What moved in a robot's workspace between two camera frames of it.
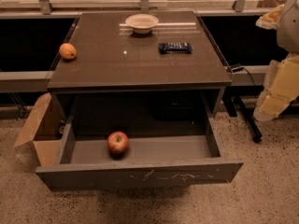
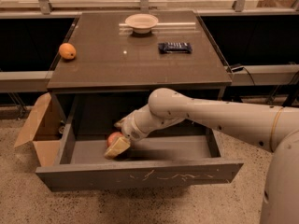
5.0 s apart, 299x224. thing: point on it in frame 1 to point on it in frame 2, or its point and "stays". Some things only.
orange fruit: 67,50 stays
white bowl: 142,23 stays
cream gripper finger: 271,20 to 136,125
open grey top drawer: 88,163 stays
